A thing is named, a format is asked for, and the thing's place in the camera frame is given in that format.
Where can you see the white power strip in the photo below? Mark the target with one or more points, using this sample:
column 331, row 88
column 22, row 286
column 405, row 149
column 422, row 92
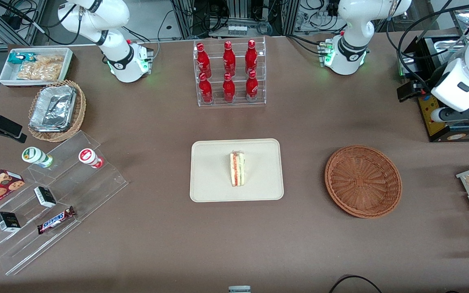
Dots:
column 237, row 29

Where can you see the clear acrylic bottle rack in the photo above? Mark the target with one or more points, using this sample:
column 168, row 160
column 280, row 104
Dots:
column 218, row 99

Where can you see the aluminium frame rack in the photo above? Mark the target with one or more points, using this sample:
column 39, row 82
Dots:
column 185, row 16

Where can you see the brown round wicker basket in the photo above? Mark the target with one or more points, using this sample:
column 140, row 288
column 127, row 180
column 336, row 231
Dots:
column 362, row 181

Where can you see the red cola bottle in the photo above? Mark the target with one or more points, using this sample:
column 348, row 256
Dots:
column 252, row 87
column 229, row 89
column 251, row 57
column 203, row 61
column 229, row 59
column 206, row 90

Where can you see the teal snack packet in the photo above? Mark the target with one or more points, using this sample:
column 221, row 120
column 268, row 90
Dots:
column 18, row 57

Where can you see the black appliance box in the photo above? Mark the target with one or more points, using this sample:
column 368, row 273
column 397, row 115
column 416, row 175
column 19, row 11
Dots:
column 432, row 122

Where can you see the small black carton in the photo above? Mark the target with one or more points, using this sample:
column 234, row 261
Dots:
column 45, row 197
column 7, row 221

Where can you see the beige plastic tray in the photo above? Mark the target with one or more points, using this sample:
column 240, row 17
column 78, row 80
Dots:
column 210, row 171

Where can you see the clear acrylic step shelf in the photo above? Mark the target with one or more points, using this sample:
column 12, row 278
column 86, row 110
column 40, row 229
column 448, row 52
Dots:
column 92, row 191

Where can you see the triangular sandwich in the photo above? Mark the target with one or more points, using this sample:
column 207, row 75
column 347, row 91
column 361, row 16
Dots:
column 237, row 169

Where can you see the red lid yogurt cup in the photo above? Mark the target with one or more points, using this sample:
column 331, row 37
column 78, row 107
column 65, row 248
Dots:
column 88, row 156

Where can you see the aluminium foil tray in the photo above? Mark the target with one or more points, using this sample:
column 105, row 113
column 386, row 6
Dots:
column 53, row 108

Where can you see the light oval wicker basket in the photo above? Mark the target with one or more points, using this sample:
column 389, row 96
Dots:
column 80, row 110

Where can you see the grey device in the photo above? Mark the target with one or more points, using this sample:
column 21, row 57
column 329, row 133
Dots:
column 239, row 289

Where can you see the clear bag of crackers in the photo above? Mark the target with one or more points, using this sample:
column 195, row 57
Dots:
column 41, row 69

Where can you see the snickers chocolate bar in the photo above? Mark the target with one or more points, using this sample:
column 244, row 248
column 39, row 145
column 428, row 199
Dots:
column 55, row 220

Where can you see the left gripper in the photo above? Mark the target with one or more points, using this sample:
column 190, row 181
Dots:
column 416, row 87

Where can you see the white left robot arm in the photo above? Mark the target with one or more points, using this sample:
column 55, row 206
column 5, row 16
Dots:
column 352, row 49

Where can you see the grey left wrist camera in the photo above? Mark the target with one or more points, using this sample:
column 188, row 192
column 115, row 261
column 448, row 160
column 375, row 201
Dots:
column 438, row 115

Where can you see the white rectangular bin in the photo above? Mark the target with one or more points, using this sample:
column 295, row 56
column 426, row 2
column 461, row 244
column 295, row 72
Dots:
column 6, row 75

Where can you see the green lid yogurt cup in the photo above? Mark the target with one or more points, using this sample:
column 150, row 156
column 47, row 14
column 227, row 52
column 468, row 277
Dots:
column 35, row 156

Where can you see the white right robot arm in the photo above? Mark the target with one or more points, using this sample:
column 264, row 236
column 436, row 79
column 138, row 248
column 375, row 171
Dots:
column 121, row 61

